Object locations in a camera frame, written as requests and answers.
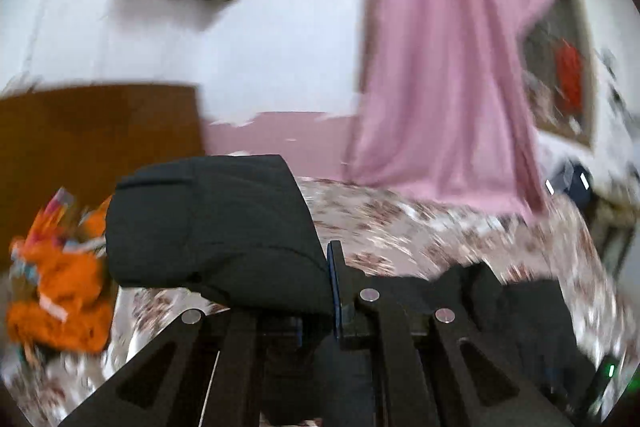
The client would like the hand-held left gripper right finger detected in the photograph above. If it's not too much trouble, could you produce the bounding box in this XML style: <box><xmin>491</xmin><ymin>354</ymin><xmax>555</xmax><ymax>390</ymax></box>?
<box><xmin>326</xmin><ymin>240</ymin><xmax>572</xmax><ymax>427</ymax></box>

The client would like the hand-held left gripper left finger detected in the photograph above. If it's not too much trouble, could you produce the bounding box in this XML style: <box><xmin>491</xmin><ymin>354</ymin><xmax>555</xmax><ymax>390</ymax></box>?
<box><xmin>59</xmin><ymin>307</ymin><xmax>306</xmax><ymax>427</ymax></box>

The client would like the black garment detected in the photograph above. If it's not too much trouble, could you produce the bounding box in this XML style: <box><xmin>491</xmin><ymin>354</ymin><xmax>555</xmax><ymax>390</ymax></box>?
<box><xmin>105</xmin><ymin>154</ymin><xmax>601</xmax><ymax>427</ymax></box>

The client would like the orange clothes pile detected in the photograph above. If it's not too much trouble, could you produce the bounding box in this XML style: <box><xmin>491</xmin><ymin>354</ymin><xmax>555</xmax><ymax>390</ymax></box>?
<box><xmin>5</xmin><ymin>187</ymin><xmax>120</xmax><ymax>356</ymax></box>

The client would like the floral bedspread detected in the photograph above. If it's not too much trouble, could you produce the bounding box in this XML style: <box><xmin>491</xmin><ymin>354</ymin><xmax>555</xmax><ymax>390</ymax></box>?
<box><xmin>0</xmin><ymin>177</ymin><xmax>637</xmax><ymax>427</ymax></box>

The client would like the blue backpack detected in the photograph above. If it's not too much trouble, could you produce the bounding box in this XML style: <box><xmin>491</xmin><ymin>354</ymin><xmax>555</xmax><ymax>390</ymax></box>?
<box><xmin>544</xmin><ymin>159</ymin><xmax>594</xmax><ymax>214</ymax></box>

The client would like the pink curtain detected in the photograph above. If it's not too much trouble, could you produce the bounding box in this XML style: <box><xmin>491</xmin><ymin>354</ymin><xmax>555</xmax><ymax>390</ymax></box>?
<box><xmin>344</xmin><ymin>0</ymin><xmax>568</xmax><ymax>219</ymax></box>

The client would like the wooden headboard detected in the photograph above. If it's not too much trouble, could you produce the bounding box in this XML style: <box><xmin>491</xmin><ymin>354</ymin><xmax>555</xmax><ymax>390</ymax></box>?
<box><xmin>0</xmin><ymin>82</ymin><xmax>209</xmax><ymax>273</ymax></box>

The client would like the red hanging decoration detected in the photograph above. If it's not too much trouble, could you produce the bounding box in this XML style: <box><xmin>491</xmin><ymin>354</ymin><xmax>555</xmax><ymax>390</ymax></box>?
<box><xmin>555</xmin><ymin>38</ymin><xmax>586</xmax><ymax>114</ymax></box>

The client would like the barred wooden window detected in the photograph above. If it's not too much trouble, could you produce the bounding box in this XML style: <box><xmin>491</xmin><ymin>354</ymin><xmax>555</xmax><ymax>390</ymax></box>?
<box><xmin>519</xmin><ymin>0</ymin><xmax>602</xmax><ymax>154</ymax></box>

